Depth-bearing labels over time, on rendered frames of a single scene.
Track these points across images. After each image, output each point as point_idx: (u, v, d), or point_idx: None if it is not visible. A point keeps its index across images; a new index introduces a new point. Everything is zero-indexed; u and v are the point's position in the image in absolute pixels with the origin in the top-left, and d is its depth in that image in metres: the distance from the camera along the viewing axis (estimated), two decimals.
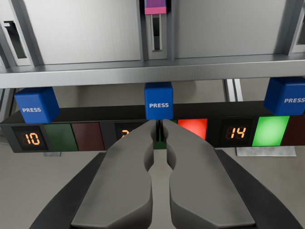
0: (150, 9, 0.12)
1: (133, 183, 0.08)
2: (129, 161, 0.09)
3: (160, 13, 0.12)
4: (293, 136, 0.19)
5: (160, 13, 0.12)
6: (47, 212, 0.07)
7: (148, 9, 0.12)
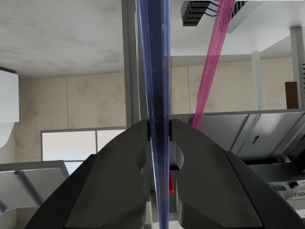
0: None
1: (126, 183, 0.08)
2: (121, 162, 0.09)
3: None
4: None
5: None
6: (39, 216, 0.07)
7: None
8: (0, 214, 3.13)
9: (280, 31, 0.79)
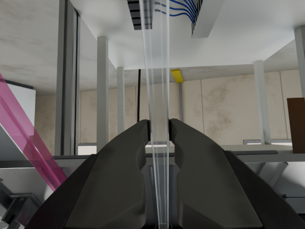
0: None
1: (126, 183, 0.08)
2: (121, 162, 0.09)
3: None
4: None
5: None
6: (39, 216, 0.07)
7: None
8: None
9: (281, 33, 0.62)
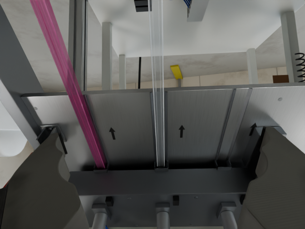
0: None
1: (57, 199, 0.07)
2: (43, 182, 0.08)
3: None
4: None
5: None
6: None
7: None
8: None
9: (269, 19, 0.68)
